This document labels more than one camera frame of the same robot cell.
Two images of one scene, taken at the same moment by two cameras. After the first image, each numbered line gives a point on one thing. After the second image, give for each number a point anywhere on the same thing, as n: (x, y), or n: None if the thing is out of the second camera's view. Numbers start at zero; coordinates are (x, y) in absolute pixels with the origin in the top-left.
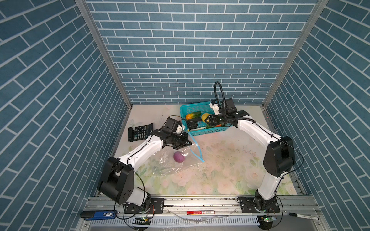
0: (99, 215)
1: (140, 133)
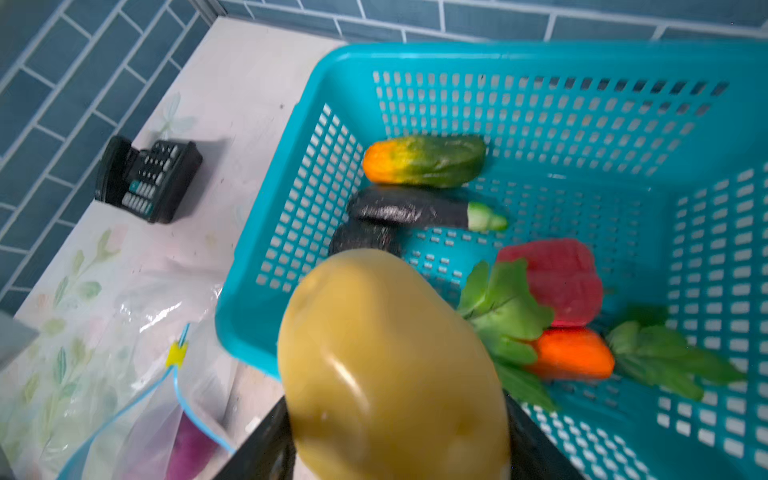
0: None
1: (154, 182)
